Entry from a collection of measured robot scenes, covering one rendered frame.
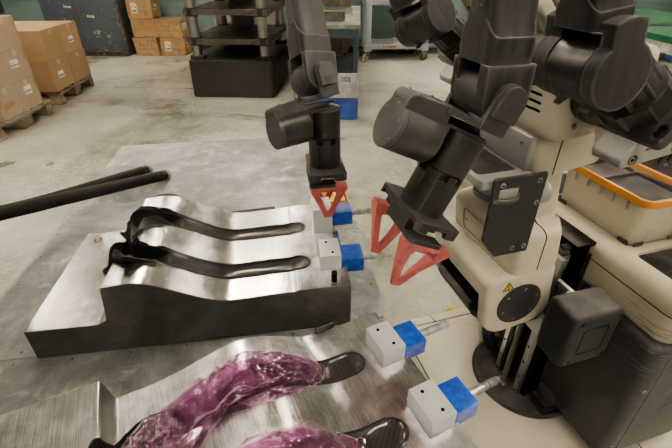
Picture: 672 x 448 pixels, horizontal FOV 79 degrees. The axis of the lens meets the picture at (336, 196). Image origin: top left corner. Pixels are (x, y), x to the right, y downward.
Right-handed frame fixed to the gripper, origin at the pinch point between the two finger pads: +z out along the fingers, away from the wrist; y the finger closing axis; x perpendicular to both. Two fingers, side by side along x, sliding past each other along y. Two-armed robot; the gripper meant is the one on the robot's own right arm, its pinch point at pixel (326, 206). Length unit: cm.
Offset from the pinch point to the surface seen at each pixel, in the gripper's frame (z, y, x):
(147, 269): -0.1, 14.5, -29.7
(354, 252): 3.0, 11.5, 3.3
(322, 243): 1.7, 9.8, -2.0
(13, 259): 89, -126, -149
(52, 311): 6.9, 13.5, -45.9
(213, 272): 4.6, 10.9, -20.9
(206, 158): 12, -56, -31
